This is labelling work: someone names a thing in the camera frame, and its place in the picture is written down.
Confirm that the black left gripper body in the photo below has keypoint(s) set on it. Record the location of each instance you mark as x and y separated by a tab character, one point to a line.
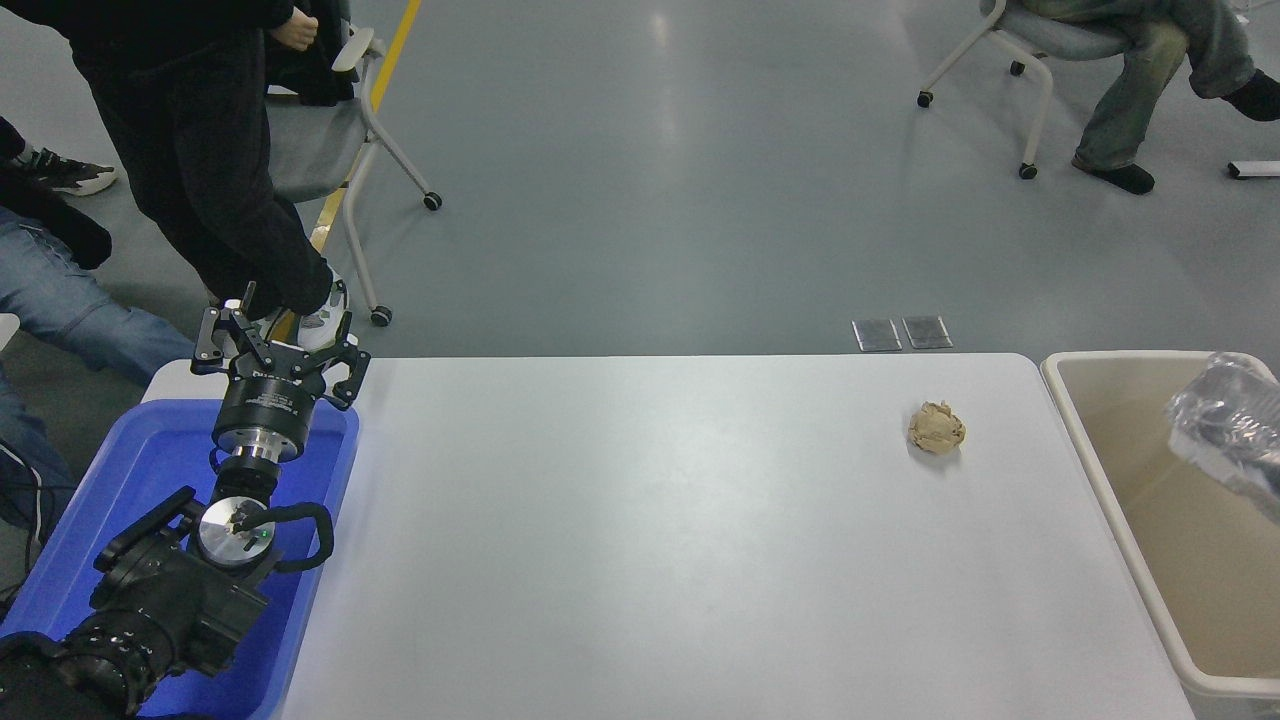
265	400

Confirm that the silver foil tray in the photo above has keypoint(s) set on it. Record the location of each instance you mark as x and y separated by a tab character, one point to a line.
1235	440

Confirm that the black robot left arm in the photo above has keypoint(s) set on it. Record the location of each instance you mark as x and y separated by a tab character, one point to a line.
160	600

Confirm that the metal floor plate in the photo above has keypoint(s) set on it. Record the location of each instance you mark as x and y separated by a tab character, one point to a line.
926	331
876	334

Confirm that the person's hand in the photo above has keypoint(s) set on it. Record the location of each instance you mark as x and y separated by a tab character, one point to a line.
298	30

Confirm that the blue plastic tray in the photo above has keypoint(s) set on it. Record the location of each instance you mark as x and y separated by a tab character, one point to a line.
130	450

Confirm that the person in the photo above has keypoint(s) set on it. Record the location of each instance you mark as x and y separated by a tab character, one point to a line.
190	130
1130	90
70	175
60	300

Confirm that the white grey wheeled chair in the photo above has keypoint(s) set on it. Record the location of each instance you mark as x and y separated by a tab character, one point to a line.
310	150
1060	40

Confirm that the crumpled tan paper ball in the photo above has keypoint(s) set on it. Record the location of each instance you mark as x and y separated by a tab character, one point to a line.
937	427

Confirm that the large pale bin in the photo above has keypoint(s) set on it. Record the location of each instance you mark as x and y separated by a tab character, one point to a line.
1120	450

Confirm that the white flat bar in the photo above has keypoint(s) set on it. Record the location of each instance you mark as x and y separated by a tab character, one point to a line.
1255	170

